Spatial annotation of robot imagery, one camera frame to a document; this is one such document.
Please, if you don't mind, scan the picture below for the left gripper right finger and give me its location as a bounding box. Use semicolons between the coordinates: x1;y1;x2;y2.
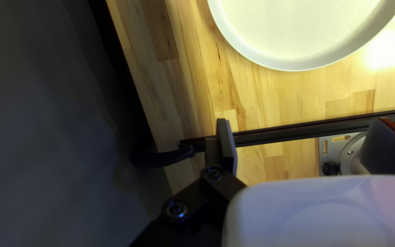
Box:
359;118;395;176

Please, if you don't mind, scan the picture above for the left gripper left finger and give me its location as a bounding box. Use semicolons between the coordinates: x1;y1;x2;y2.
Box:
129;118;247;247

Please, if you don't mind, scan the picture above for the pale grey round plate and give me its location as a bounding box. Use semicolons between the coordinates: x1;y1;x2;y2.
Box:
207;0;395;72

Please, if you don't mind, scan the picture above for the black frame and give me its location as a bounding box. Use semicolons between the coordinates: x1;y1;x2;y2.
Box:
129;108;395;169

